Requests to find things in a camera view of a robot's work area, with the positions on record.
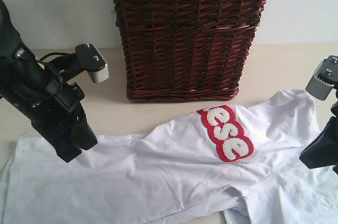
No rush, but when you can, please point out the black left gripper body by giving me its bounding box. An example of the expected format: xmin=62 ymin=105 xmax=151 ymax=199
xmin=1 ymin=58 xmax=86 ymax=146

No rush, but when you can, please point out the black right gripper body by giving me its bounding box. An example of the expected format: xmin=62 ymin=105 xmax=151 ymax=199
xmin=299 ymin=102 xmax=337 ymax=174

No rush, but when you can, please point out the white t-shirt with red lettering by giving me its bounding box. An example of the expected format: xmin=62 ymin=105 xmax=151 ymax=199
xmin=1 ymin=90 xmax=337 ymax=223

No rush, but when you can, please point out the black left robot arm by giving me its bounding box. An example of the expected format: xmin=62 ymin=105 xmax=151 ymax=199
xmin=1 ymin=2 xmax=109 ymax=162

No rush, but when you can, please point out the dark brown wicker basket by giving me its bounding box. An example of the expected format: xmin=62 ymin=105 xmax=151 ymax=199
xmin=113 ymin=0 xmax=266 ymax=102

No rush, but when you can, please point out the black left camera cable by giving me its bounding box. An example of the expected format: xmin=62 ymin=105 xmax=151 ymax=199
xmin=15 ymin=52 xmax=77 ymax=95

